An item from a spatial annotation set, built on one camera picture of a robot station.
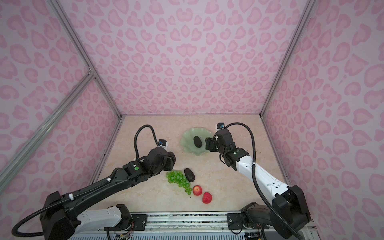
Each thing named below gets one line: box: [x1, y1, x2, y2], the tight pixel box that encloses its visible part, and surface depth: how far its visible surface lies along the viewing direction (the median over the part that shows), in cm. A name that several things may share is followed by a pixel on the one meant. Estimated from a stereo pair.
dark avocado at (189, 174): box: [184, 168, 195, 182], surface depth 87 cm
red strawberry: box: [202, 192, 213, 204], surface depth 78 cm
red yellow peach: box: [192, 185, 203, 196], surface depth 82 cm
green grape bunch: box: [166, 170, 192, 195], surface depth 86 cm
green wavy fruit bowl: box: [180, 127, 213, 156], surface depth 105 cm
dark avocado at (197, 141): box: [193, 135, 203, 148], surface depth 103 cm
